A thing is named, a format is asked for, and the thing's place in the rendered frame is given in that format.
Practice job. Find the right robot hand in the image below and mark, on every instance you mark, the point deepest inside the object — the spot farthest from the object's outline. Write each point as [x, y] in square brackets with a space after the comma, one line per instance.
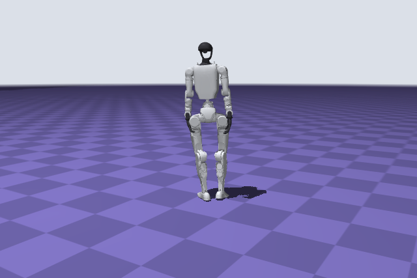
[229, 121]

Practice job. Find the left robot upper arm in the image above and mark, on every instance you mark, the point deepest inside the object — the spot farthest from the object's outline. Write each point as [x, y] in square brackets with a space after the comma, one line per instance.
[189, 82]

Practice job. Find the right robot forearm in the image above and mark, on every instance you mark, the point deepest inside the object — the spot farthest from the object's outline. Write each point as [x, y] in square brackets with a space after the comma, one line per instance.
[227, 103]

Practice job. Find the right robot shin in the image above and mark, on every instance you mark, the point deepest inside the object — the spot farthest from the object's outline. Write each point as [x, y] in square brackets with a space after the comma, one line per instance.
[221, 170]

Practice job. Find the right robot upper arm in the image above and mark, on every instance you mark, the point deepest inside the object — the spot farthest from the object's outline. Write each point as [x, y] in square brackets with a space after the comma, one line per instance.
[224, 79]

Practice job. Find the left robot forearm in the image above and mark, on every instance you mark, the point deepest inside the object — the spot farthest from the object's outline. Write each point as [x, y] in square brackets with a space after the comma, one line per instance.
[188, 105]

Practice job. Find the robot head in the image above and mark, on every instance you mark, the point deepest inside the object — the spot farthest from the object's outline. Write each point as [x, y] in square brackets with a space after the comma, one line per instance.
[205, 47]

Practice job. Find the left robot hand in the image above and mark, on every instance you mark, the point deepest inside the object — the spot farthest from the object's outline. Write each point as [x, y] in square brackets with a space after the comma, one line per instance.
[187, 120]

